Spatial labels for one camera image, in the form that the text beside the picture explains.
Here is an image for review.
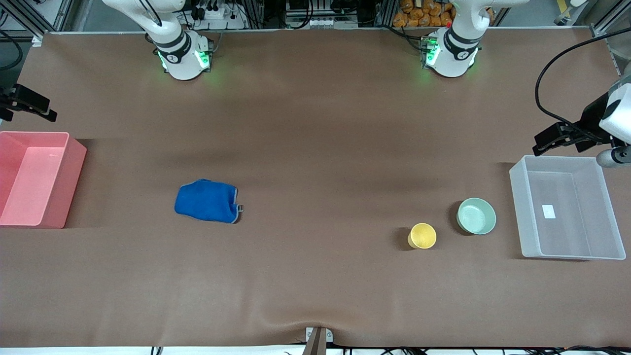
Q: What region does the orange snack bag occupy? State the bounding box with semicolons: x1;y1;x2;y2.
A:
393;0;456;28

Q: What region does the clear plastic bin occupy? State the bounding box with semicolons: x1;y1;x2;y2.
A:
509;155;627;261

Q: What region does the pink plastic bin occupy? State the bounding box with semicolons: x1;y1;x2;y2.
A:
0;131;88;229

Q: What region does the pale green bowl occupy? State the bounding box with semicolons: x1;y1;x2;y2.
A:
456;198;497;236

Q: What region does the yellow cup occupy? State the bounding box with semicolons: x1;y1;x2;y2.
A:
407;223;437;250

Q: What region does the metal bracket with post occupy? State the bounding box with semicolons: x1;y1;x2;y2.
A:
302;326;334;355

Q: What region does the white power strip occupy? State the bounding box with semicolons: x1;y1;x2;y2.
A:
195;2;247;30

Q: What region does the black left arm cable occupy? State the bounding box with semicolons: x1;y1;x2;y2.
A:
535;27;631;130

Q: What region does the brown table mat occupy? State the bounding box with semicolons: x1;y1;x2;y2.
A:
0;27;631;348

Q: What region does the aluminium extrusion frame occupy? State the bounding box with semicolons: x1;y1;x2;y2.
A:
0;0;92;47
589;0;631;79

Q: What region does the blue microfibre cloth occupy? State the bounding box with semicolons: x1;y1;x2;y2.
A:
174;178;245;224

